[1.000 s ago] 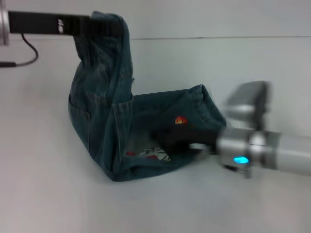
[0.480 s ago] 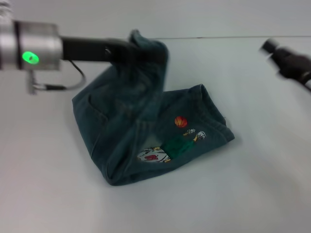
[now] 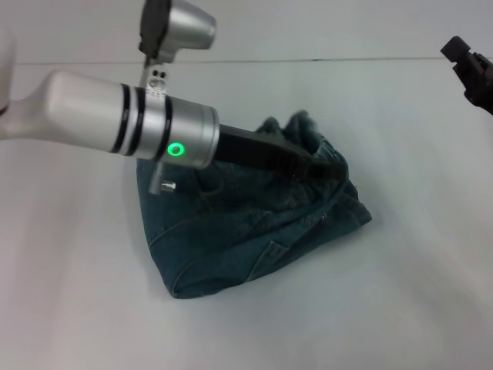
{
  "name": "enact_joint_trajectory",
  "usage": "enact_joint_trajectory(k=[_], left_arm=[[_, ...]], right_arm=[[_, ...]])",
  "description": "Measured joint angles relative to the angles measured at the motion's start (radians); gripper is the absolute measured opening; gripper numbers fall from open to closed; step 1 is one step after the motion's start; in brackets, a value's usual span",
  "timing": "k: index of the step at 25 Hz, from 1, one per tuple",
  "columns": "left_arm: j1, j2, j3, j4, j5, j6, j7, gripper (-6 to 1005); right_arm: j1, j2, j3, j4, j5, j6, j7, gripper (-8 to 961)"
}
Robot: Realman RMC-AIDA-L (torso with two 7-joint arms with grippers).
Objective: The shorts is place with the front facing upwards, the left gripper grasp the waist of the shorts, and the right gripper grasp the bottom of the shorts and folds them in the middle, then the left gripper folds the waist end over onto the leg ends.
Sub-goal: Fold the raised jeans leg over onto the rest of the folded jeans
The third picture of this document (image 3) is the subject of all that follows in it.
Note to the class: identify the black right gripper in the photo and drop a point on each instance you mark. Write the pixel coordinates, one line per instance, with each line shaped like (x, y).
(475, 83)

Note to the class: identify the blue denim shorts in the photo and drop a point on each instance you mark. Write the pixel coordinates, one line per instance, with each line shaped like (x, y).
(250, 239)

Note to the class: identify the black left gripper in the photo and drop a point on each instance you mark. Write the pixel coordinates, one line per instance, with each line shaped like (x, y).
(262, 151)

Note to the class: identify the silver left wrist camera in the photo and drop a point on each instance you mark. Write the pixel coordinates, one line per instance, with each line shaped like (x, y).
(181, 29)

